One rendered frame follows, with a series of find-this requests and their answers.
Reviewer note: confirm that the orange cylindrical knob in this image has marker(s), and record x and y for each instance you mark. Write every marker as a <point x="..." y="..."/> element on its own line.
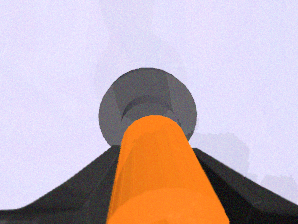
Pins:
<point x="159" y="179"/>

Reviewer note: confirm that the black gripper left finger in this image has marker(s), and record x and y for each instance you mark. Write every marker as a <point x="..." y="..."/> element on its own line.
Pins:
<point x="83" y="198"/>

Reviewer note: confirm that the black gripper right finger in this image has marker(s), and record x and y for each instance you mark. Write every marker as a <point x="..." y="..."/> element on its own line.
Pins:
<point x="244" y="201"/>

